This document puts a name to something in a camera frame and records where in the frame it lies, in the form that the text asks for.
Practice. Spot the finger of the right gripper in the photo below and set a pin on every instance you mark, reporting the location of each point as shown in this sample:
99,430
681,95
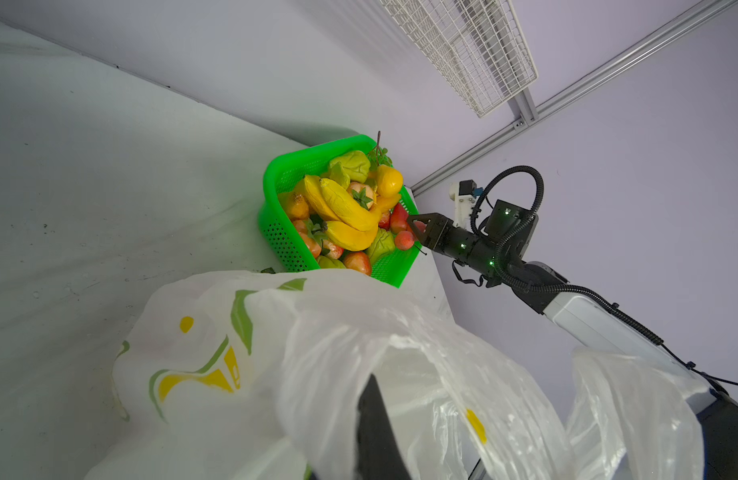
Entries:
430,230

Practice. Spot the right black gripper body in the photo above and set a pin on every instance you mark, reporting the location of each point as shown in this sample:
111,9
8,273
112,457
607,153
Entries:
493,255

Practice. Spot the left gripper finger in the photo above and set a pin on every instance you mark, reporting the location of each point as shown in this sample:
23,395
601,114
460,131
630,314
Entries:
377,453

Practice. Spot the white plastic bag lemon print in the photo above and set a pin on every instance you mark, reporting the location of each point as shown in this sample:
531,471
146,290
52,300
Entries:
241,375

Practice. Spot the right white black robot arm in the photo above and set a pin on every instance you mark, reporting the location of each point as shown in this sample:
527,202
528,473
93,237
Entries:
596,322

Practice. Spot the fake yellow banana bunch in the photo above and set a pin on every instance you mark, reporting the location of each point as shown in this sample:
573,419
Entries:
347,224

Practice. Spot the fake red apple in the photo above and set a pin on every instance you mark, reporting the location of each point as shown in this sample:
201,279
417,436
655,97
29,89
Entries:
358,261

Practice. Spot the fake green starfruit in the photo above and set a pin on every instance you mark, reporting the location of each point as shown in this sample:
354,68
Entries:
353,166

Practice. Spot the green plastic fruit basket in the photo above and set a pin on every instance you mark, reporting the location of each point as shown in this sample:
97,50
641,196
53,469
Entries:
282,174

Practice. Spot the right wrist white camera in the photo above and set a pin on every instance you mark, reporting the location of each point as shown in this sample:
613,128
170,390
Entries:
464,194

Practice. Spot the white wire wall basket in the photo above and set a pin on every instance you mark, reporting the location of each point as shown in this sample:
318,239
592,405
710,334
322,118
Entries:
478,47

